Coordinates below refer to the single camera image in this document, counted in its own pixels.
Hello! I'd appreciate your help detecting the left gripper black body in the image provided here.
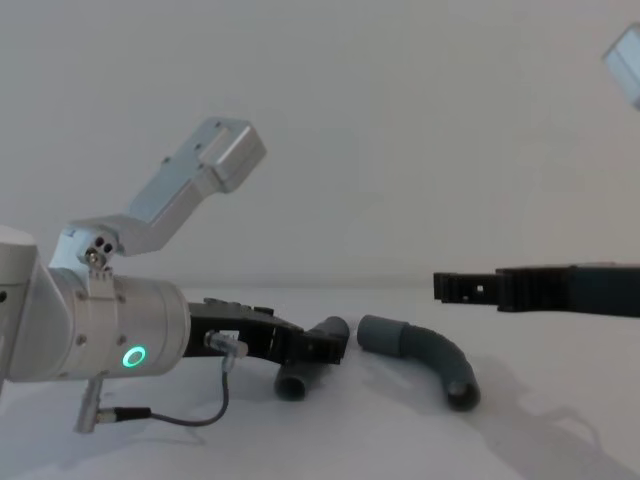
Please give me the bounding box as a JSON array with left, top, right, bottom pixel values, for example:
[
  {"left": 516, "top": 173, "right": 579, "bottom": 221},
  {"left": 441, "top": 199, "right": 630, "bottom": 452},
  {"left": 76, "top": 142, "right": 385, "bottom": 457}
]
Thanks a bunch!
[{"left": 181, "top": 297, "right": 304, "bottom": 364}]

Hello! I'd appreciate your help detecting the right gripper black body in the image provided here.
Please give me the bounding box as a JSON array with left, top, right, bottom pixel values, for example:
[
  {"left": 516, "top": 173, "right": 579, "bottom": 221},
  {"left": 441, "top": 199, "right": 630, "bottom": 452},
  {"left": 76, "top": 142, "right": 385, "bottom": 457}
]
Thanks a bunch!
[{"left": 573, "top": 263, "right": 640, "bottom": 319}]

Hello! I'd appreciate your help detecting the grey elbow pipe short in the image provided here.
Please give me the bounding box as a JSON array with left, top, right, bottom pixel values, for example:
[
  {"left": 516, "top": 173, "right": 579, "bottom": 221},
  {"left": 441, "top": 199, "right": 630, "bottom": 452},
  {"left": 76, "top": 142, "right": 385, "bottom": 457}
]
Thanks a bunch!
[{"left": 273, "top": 315, "right": 351, "bottom": 402}]

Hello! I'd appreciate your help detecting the grey curved pipe with coupling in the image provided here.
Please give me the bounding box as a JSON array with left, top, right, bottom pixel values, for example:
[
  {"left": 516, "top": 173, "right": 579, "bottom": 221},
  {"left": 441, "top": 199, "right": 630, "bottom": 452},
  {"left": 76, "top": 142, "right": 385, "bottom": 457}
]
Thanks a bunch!
[{"left": 356, "top": 314, "right": 483, "bottom": 413}]

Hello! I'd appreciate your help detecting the white table cloth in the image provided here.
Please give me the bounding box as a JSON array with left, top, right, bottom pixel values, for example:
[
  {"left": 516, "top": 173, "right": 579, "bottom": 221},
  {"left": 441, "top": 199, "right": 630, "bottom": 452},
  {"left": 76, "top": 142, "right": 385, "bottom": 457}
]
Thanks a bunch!
[{"left": 0, "top": 285, "right": 640, "bottom": 480}]

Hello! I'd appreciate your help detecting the thin dark cable silver plug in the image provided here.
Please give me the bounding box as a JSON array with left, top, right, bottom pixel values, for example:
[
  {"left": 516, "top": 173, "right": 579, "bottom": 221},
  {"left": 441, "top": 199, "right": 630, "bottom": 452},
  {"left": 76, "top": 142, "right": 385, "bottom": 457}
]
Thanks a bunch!
[{"left": 97, "top": 331, "right": 249, "bottom": 427}]

